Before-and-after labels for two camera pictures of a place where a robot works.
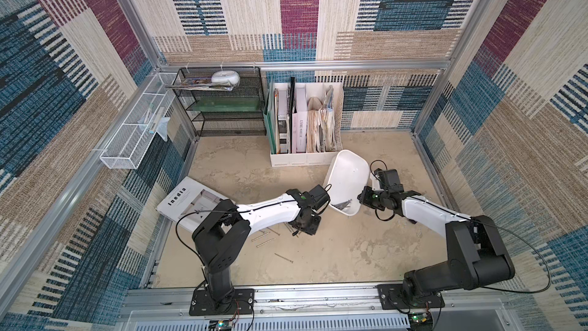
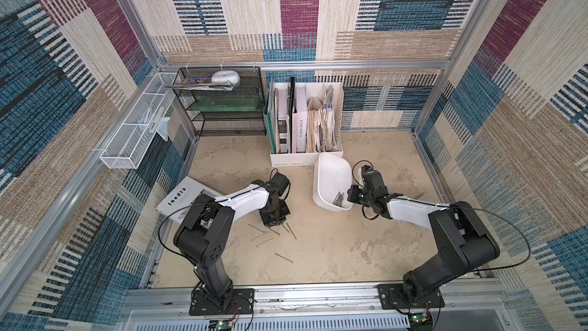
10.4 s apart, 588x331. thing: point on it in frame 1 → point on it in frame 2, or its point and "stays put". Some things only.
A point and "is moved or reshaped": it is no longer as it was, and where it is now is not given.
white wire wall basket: x=126 y=149 stays put
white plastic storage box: x=347 y=175 is moved or reshaped
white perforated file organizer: x=308 y=121 stays put
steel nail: x=284 y=257 stays put
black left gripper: x=313 y=229 → x=285 y=212
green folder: x=269 y=117 stays put
